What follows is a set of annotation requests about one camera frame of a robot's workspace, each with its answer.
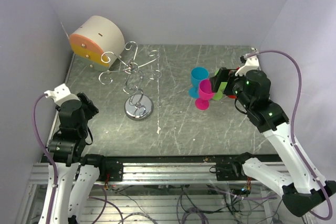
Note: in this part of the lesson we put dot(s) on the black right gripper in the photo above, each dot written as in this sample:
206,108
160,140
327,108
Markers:
223,75

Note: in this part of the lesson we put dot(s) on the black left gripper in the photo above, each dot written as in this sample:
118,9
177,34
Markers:
88,105

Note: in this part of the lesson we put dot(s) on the green plastic wine glass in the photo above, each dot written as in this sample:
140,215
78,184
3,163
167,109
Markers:
219,94

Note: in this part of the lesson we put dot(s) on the red plastic wine glass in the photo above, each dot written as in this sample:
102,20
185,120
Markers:
233,96

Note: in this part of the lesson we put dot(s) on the pink plastic wine glass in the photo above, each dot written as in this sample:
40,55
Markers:
205,94

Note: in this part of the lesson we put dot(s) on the blue plastic wine glass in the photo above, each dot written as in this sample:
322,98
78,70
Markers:
197,75

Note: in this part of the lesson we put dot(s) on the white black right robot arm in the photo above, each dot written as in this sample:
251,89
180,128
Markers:
304,187

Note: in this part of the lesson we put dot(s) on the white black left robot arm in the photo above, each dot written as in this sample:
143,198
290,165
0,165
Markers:
69,182

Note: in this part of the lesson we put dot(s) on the beige round drawer box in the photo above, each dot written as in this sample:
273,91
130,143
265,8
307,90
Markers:
98,42

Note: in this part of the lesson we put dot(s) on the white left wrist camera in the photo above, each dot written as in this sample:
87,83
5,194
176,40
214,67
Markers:
60,94

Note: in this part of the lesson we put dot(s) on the chrome wire wine glass rack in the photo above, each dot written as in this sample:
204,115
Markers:
138,106

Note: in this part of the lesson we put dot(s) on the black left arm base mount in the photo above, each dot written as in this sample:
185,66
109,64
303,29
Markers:
113,170

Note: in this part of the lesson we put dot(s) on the aluminium rail frame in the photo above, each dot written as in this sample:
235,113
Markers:
157,191

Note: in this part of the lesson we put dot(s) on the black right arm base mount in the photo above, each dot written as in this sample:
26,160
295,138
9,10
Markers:
228,171

